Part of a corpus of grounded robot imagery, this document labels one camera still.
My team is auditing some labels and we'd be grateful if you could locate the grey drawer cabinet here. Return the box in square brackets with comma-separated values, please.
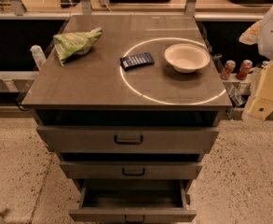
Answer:
[20, 14, 233, 203]

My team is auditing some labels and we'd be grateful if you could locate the green chip bag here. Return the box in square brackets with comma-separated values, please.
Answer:
[53, 27, 102, 65]

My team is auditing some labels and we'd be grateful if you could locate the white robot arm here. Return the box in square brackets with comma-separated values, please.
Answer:
[239, 6, 273, 120]

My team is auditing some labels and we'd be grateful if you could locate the orange soda can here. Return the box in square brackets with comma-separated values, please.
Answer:
[236, 60, 253, 80]

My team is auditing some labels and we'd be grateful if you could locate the clear plastic side holder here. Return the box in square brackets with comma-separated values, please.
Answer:
[212, 54, 245, 107]

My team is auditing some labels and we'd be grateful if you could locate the dark blue snack packet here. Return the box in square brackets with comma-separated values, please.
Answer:
[119, 52, 155, 71]

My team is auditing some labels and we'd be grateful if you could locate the white plastic bottle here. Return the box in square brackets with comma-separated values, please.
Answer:
[30, 45, 47, 69]

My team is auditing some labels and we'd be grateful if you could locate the grey drawer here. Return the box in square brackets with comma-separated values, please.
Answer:
[69, 179, 197, 224]
[37, 126, 219, 154]
[60, 161, 202, 180]

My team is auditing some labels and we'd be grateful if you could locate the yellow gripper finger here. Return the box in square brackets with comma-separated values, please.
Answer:
[241, 61, 273, 121]

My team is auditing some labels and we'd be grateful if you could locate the red soda can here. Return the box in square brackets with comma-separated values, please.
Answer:
[220, 60, 236, 80]

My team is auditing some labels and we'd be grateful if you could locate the white bowl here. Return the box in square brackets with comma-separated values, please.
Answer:
[164, 44, 211, 73]

